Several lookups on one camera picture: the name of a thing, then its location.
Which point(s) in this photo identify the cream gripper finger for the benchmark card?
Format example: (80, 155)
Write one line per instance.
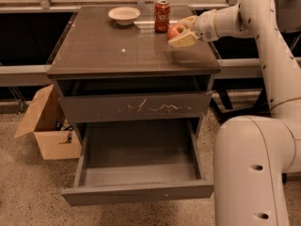
(184, 39)
(188, 22)

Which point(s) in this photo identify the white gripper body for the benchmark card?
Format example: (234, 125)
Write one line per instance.
(205, 24)

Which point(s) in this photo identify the red apple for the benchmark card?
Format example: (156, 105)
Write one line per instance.
(174, 31)

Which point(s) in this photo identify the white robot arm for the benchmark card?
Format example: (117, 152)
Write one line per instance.
(251, 153)

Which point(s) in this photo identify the scratched grey upper drawer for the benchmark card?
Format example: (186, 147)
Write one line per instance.
(135, 107)

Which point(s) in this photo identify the grey drawer cabinet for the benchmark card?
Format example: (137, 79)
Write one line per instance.
(100, 57)

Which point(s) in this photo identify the open grey middle drawer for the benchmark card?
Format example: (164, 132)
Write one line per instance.
(138, 161)

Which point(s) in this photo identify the red cola can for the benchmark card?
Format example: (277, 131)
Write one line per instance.
(161, 16)

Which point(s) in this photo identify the white bowl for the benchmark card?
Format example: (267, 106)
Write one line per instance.
(124, 15)

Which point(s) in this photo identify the open cardboard box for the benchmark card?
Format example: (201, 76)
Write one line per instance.
(45, 119)

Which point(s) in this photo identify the metal window rail ledge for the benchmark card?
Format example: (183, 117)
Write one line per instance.
(35, 75)

